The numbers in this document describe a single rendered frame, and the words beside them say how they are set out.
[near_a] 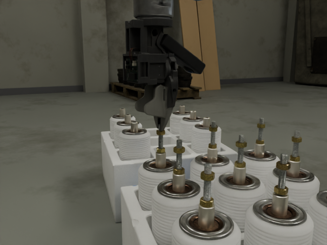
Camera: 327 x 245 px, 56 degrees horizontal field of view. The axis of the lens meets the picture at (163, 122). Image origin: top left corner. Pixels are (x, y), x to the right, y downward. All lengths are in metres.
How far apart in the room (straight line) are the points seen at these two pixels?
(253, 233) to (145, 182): 0.24
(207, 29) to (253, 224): 3.95
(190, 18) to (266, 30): 1.75
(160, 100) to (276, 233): 0.30
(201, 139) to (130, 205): 0.40
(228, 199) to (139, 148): 0.41
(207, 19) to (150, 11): 3.82
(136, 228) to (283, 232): 0.25
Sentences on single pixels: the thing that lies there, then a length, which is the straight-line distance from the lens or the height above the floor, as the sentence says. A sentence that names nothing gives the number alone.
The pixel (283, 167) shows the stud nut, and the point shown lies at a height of 0.32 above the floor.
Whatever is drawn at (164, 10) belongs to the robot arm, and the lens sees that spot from 0.58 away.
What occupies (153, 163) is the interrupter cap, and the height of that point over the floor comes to 0.25.
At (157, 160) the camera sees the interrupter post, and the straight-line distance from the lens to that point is 0.64.
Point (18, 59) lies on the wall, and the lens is 4.05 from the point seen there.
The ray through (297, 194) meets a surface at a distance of 0.63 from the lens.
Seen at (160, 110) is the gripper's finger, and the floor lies 0.38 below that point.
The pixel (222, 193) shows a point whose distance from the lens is 0.57.
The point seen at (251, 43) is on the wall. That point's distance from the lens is 5.33.
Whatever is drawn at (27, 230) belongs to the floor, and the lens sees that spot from 0.99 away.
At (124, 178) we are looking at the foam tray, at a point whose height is 0.14.
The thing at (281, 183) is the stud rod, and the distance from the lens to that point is 0.48.
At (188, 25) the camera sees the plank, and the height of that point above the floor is 0.84.
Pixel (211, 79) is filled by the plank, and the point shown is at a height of 0.14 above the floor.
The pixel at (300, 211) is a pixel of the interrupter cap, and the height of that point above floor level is 0.25.
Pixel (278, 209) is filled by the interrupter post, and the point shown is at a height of 0.26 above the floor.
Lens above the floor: 0.48
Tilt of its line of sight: 13 degrees down
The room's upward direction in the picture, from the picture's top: straight up
